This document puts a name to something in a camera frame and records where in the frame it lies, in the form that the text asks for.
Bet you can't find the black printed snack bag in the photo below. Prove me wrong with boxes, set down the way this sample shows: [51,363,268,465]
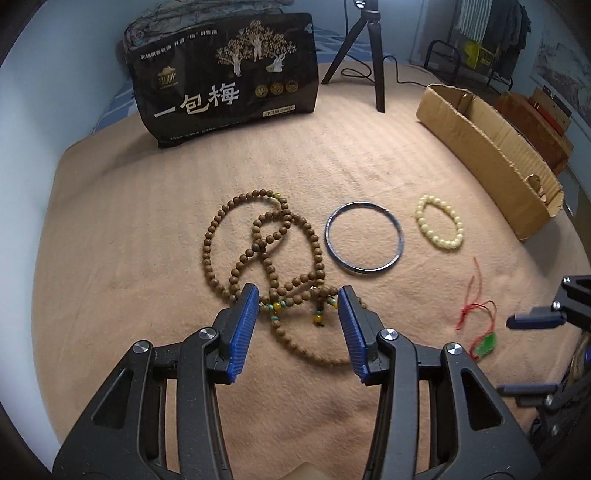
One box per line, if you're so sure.
[126,13,320,148]

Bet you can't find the black clothes rack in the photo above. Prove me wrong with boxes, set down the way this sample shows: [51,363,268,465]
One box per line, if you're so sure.
[423,1,531,91]

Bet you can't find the hanging dark clothes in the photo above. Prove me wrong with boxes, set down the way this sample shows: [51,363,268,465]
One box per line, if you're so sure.
[483,0,531,80]

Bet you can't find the black tripod stand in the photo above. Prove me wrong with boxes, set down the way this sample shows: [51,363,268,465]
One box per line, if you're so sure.
[320,0,387,114]

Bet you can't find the orange covered low table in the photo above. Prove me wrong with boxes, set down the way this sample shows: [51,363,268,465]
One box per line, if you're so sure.
[494,87,574,175]

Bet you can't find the dark blue bangle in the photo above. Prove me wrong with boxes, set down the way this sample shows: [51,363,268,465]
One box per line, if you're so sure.
[322,201,406,276]

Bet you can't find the brown cardboard box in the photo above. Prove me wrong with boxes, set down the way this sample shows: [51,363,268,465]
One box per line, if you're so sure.
[416,84,564,241]

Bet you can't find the landscape wall painting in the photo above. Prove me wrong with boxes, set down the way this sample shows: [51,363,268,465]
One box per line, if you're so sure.
[533,28,590,125]

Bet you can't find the brown wooden bead necklace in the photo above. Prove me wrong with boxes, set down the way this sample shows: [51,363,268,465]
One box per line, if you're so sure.
[201,188,369,368]

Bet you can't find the black power cable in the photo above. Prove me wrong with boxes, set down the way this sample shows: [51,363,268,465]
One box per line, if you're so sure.
[339,55,431,88]

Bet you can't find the folded floral quilt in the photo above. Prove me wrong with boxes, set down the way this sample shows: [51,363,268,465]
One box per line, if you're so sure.
[122,0,294,51]

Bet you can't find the white radiator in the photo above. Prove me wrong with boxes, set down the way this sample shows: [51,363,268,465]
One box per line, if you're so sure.
[457,0,493,43]

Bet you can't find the red string jade pendant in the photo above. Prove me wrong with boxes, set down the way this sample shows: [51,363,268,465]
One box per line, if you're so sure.
[455,257,498,362]

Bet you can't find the cream bead bracelet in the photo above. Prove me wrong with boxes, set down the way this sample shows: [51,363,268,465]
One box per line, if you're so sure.
[414,193,465,251]

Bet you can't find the yellow box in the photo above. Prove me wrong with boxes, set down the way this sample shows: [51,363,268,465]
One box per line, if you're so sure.
[464,40,497,70]

